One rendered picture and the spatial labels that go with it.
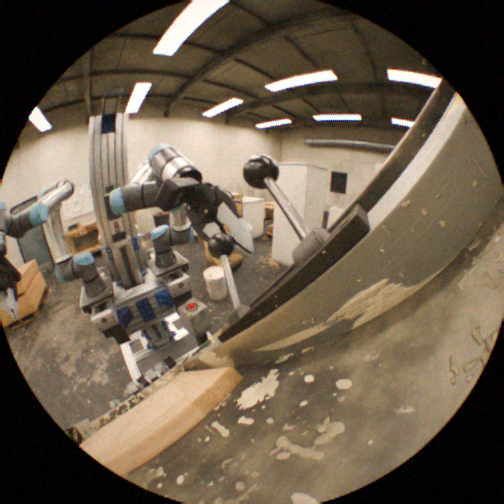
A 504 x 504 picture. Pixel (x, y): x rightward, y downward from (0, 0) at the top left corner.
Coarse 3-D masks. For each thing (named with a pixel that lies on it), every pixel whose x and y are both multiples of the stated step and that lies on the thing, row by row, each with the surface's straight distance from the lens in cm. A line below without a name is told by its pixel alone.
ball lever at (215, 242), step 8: (216, 240) 23; (224, 240) 23; (232, 240) 24; (208, 248) 24; (216, 248) 23; (224, 248) 23; (232, 248) 24; (216, 256) 23; (224, 256) 23; (224, 264) 22; (224, 272) 22; (232, 280) 21; (232, 288) 21; (232, 296) 20; (232, 304) 20; (240, 304) 20; (232, 312) 20; (240, 312) 19; (232, 320) 19
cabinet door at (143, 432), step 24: (168, 384) 66; (192, 384) 27; (216, 384) 18; (144, 408) 48; (168, 408) 26; (192, 408) 18; (96, 432) 74; (120, 432) 37; (144, 432) 22; (168, 432) 18; (96, 456) 28; (120, 456) 20; (144, 456) 20
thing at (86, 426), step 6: (84, 420) 82; (72, 426) 73; (78, 426) 75; (84, 426) 79; (90, 426) 82; (66, 432) 68; (72, 432) 71; (78, 432) 73; (84, 432) 76; (90, 432) 80; (72, 438) 69; (78, 438) 71; (84, 438) 74; (78, 444) 69
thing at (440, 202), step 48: (432, 144) 11; (480, 144) 10; (432, 192) 8; (480, 192) 10; (384, 240) 8; (432, 240) 9; (336, 288) 9; (384, 288) 9; (240, 336) 17; (288, 336) 13; (336, 336) 12
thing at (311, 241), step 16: (256, 160) 17; (272, 160) 17; (256, 176) 17; (272, 176) 17; (272, 192) 15; (288, 208) 13; (304, 224) 12; (304, 240) 11; (320, 240) 10; (304, 256) 11
